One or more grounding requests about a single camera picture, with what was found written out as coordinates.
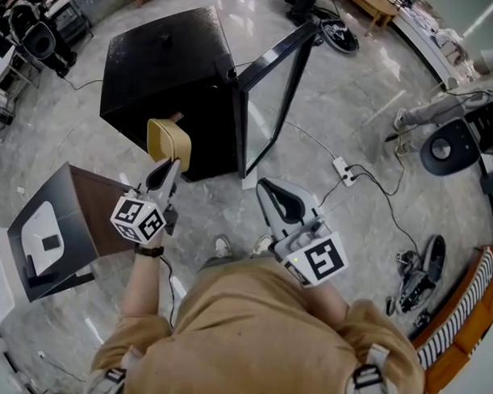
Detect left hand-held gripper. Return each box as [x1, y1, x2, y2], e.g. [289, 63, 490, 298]
[107, 157, 184, 245]

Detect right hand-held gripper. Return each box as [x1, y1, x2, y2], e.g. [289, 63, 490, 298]
[256, 174, 350, 289]

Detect yellow plastic bin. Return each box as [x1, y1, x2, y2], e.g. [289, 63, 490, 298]
[145, 116, 193, 175]

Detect black cabinet with glass door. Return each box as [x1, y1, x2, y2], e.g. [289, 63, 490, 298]
[95, 2, 324, 186]

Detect person's right forearm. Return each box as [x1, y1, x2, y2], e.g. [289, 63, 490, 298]
[309, 275, 351, 332]

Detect person's left forearm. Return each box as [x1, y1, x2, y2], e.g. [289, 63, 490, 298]
[118, 251, 169, 319]

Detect person's white right shoe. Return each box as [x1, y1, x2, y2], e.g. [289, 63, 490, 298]
[251, 234, 274, 256]

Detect person's white shoe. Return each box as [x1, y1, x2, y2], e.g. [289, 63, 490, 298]
[214, 234, 233, 258]
[251, 234, 274, 256]

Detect dark table with wood side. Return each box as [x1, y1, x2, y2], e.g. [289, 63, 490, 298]
[5, 158, 138, 304]

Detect white power strip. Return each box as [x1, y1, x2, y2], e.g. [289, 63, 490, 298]
[332, 155, 356, 188]

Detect black wristband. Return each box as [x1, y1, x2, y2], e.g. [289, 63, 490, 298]
[133, 243, 165, 258]

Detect person's white left shoe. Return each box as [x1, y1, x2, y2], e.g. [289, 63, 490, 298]
[214, 234, 233, 258]

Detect person's trousers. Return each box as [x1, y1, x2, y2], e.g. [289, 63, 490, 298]
[198, 251, 274, 275]

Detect person's tan shirt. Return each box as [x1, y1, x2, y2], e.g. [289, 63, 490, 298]
[86, 250, 426, 394]

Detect white tray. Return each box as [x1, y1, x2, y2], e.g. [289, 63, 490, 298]
[19, 200, 67, 278]

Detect grey equipment pile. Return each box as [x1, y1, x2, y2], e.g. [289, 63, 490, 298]
[382, 233, 449, 329]

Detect black stand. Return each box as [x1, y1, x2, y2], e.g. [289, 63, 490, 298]
[25, 254, 56, 290]

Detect white cabinet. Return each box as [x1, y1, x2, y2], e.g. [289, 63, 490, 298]
[0, 227, 27, 327]

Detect round black disc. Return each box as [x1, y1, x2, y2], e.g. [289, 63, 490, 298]
[319, 17, 359, 56]

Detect striped sofa cushion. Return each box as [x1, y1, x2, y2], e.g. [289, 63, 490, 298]
[412, 247, 493, 369]

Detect orange sofa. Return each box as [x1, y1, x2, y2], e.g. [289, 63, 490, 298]
[409, 244, 493, 394]

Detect curved white counter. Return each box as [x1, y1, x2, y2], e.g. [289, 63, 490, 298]
[391, 0, 470, 91]

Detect wooden table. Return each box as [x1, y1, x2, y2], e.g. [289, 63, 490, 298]
[344, 0, 402, 36]

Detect short black cable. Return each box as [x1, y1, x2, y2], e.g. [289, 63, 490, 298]
[316, 176, 349, 209]

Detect white cable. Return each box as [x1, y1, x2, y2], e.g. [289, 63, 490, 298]
[283, 118, 337, 161]

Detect long black cable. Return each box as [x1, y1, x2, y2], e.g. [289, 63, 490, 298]
[353, 172, 421, 262]

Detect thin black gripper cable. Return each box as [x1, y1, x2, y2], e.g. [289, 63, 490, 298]
[159, 254, 178, 332]

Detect grey right shoulder strap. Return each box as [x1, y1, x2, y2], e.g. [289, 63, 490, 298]
[344, 342, 394, 394]

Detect grey shoulder strap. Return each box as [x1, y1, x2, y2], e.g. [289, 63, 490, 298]
[81, 365, 129, 394]
[344, 342, 394, 394]

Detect grey left shoulder strap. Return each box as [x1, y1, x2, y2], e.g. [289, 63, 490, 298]
[81, 365, 129, 394]

